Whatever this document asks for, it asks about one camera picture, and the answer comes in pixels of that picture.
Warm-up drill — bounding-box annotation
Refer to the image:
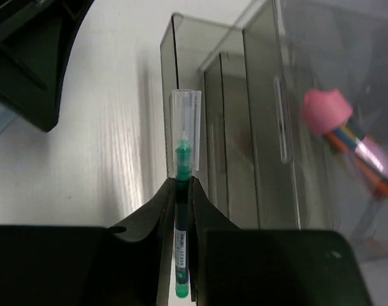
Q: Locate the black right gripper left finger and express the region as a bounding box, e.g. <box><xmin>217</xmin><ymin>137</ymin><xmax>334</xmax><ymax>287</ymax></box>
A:
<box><xmin>0</xmin><ymin>178</ymin><xmax>175</xmax><ymax>305</ymax></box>

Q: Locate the clear acrylic drawer organizer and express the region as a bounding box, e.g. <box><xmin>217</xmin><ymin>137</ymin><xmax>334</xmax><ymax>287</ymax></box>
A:
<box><xmin>161</xmin><ymin>1</ymin><xmax>388</xmax><ymax>252</ymax></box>

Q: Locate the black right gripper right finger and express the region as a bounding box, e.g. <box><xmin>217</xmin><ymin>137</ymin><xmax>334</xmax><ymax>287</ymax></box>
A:
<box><xmin>188</xmin><ymin>178</ymin><xmax>372</xmax><ymax>305</ymax></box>

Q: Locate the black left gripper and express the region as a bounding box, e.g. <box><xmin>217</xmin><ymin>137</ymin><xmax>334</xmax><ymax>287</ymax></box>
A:
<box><xmin>0</xmin><ymin>0</ymin><xmax>93</xmax><ymax>133</ymax></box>

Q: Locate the pink-capped marker tube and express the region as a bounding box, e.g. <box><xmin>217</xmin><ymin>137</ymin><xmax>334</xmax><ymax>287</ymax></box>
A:
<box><xmin>301</xmin><ymin>89</ymin><xmax>388</xmax><ymax>198</ymax></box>

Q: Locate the green gel pen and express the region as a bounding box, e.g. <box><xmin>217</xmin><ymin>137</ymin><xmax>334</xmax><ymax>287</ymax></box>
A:
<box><xmin>171</xmin><ymin>89</ymin><xmax>201</xmax><ymax>298</ymax></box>

